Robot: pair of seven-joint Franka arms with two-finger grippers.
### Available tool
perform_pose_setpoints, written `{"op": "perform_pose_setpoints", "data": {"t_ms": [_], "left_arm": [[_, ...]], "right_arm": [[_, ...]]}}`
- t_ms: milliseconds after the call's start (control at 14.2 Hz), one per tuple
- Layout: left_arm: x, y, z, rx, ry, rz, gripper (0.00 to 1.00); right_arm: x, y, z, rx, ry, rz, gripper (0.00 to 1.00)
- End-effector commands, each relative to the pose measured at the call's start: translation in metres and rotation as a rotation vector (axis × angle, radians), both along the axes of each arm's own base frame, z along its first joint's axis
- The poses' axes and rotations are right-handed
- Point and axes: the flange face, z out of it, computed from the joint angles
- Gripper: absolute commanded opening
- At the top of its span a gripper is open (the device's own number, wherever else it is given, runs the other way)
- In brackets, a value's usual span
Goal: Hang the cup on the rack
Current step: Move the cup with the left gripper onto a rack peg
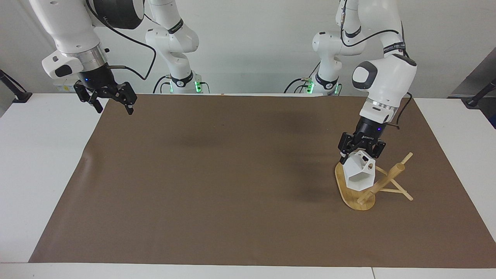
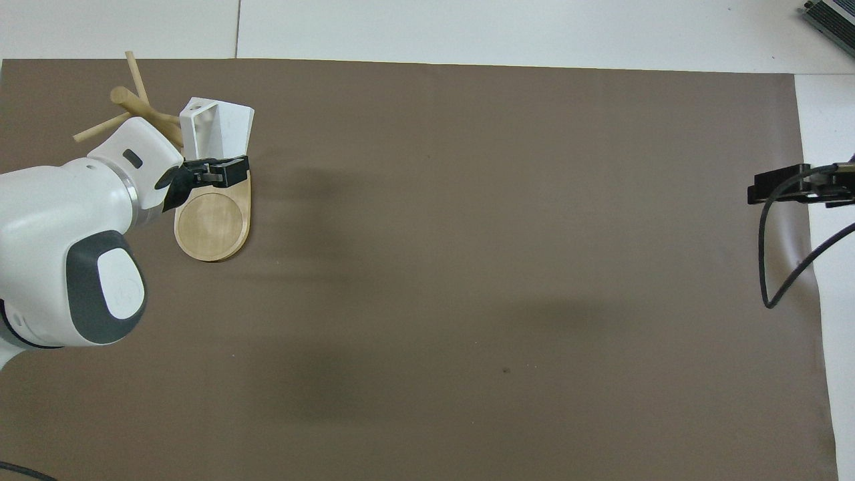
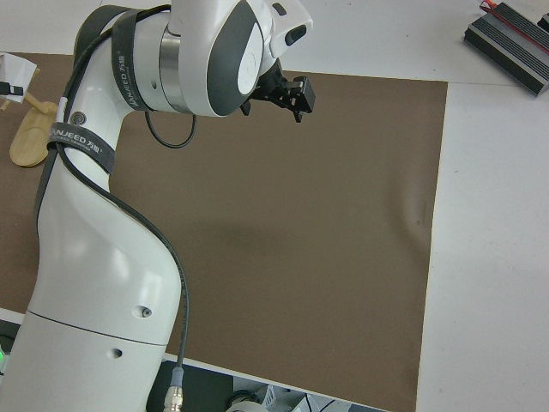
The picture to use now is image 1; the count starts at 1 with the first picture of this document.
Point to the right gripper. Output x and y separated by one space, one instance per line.
97 77

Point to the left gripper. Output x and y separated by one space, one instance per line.
368 133

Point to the white angular cup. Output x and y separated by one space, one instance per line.
358 174

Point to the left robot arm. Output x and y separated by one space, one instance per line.
387 81

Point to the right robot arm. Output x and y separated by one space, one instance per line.
73 35

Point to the wooden cup rack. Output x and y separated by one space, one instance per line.
358 201

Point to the black stand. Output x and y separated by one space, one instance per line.
15 93
478 97

